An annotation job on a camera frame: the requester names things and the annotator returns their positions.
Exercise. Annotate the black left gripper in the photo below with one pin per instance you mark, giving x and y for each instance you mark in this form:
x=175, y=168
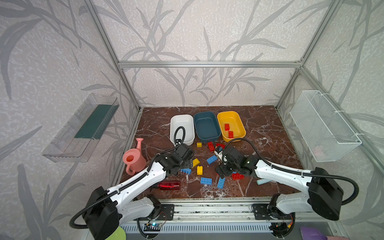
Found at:
x=186, y=158

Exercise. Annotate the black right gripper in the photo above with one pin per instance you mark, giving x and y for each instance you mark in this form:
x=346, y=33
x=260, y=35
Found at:
x=225, y=162

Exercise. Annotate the yellow curved lego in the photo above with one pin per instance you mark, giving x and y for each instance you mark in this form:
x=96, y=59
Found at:
x=196, y=162

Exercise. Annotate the yellow lego brick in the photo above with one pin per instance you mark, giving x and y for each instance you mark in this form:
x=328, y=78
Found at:
x=199, y=170

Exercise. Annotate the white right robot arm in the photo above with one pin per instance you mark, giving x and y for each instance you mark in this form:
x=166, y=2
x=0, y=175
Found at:
x=317, y=191

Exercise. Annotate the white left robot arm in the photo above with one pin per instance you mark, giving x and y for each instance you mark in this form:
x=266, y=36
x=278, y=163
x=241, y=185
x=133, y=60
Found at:
x=107, y=209

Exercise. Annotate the blue lego brick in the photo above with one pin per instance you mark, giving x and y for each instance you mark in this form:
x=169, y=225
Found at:
x=206, y=181
x=221, y=183
x=186, y=171
x=212, y=159

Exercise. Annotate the yellow plastic bin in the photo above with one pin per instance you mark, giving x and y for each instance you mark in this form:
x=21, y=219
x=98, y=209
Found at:
x=236, y=125

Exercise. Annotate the dark teal plastic bin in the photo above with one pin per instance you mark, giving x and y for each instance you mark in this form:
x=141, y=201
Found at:
x=207, y=127

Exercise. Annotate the pink watering can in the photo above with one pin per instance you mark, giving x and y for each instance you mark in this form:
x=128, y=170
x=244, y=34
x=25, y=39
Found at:
x=134, y=160

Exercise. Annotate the green scraper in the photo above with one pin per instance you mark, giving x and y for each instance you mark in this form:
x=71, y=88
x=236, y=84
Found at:
x=118, y=234

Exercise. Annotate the purple object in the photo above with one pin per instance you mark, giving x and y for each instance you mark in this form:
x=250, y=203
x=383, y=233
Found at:
x=312, y=234

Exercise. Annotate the white wire basket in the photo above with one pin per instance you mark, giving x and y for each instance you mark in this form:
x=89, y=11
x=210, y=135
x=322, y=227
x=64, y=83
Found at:
x=327, y=134

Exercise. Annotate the clear wall shelf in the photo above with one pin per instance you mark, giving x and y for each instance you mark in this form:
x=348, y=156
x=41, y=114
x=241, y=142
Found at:
x=77, y=140

